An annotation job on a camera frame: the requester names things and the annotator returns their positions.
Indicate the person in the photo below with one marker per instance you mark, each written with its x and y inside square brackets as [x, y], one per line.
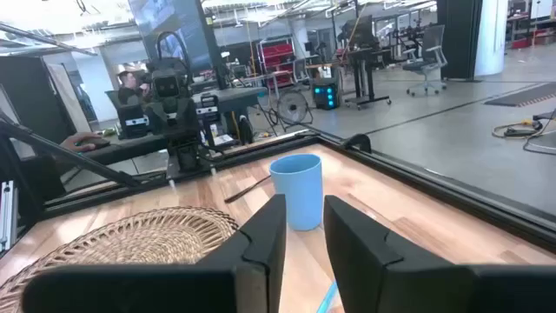
[128, 89]

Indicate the dark floor mat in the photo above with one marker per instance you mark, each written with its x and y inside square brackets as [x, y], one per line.
[525, 95]

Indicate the black floor fan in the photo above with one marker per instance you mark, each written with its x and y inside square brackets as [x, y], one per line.
[293, 108]

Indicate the grey office chair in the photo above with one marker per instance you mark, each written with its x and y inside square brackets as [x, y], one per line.
[428, 56]

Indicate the black column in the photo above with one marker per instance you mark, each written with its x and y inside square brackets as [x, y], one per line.
[458, 39]

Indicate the light blue plastic cup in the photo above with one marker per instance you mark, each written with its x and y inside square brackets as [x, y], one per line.
[297, 191]

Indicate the large display screen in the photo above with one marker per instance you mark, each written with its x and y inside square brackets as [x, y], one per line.
[182, 26]

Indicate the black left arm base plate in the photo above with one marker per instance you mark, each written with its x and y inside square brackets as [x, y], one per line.
[191, 167]

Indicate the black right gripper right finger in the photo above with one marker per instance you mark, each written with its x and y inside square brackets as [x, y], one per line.
[369, 269]

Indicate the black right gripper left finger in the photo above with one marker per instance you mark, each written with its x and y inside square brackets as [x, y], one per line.
[260, 261]

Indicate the black table clamp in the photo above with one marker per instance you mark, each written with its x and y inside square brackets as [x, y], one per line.
[358, 142]

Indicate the computer tower with blue lights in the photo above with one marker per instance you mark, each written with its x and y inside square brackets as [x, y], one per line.
[326, 95]

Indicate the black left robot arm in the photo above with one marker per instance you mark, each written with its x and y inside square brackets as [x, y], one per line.
[174, 121]

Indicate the round woven straw placemat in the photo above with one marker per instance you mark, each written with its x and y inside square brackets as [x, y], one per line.
[130, 239]

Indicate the person's hand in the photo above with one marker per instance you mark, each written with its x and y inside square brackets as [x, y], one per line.
[78, 141]

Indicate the dark metal fork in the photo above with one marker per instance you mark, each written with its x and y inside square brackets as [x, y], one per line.
[245, 190]

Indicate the red storage rack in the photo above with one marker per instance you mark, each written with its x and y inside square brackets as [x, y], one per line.
[278, 58]

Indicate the black computer mouse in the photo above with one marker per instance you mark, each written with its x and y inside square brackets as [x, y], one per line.
[99, 142]

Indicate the black standing desk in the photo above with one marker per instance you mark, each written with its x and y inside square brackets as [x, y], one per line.
[362, 65]

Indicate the silver aluminium bracket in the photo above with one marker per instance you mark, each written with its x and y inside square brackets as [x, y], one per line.
[8, 217]

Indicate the white column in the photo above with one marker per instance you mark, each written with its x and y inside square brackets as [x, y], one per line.
[491, 35]

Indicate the black aluminium table frame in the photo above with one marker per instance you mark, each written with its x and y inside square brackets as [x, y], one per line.
[434, 184]

